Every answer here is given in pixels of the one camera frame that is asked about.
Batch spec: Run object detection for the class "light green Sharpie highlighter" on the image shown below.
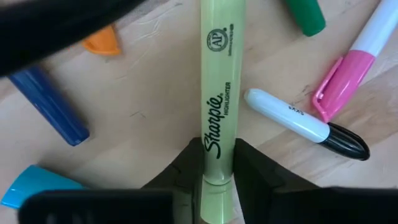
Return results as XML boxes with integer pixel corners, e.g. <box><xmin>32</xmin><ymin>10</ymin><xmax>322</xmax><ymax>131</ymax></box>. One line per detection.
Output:
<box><xmin>200</xmin><ymin>0</ymin><xmax>246</xmax><ymax>224</ymax></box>

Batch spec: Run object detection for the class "navy cap thin white marker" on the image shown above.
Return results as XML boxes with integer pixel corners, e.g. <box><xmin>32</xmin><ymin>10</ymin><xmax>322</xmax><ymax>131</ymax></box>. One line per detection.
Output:
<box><xmin>8</xmin><ymin>65</ymin><xmax>91</xmax><ymax>147</ymax></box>

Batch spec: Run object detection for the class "pink cap thin white marker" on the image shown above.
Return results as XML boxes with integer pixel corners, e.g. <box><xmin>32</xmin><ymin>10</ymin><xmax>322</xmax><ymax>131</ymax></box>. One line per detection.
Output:
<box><xmin>312</xmin><ymin>0</ymin><xmax>398</xmax><ymax>124</ymax></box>

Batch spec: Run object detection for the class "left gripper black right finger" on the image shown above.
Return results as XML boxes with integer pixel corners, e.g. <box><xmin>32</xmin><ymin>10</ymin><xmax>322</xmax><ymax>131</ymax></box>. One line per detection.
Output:
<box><xmin>232</xmin><ymin>138</ymin><xmax>398</xmax><ymax>224</ymax></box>

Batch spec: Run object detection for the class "green cap thin white marker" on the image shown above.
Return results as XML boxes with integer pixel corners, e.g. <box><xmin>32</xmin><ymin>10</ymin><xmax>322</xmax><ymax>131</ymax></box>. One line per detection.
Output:
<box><xmin>284</xmin><ymin>0</ymin><xmax>326</xmax><ymax>37</ymax></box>

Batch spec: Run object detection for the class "orange cap thin white marker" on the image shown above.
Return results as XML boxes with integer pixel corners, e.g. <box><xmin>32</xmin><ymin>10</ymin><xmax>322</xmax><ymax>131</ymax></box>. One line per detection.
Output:
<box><xmin>81</xmin><ymin>24</ymin><xmax>122</xmax><ymax>57</ymax></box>

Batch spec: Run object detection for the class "black cap thin white marker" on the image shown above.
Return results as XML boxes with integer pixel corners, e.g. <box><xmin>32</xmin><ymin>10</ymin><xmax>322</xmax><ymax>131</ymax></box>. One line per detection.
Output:
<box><xmin>244</xmin><ymin>88</ymin><xmax>371</xmax><ymax>162</ymax></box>

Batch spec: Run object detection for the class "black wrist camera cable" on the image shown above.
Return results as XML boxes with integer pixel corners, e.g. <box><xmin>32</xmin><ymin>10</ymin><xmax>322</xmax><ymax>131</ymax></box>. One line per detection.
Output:
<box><xmin>0</xmin><ymin>0</ymin><xmax>147</xmax><ymax>78</ymax></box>

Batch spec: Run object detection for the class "blue Sharpie highlighter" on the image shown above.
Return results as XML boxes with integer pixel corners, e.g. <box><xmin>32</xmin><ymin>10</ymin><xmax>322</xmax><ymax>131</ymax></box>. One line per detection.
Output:
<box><xmin>0</xmin><ymin>164</ymin><xmax>86</xmax><ymax>210</ymax></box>

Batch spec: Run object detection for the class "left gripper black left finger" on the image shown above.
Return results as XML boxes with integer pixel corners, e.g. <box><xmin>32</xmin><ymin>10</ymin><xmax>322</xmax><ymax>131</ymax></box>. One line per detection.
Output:
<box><xmin>141</xmin><ymin>136</ymin><xmax>206</xmax><ymax>224</ymax></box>

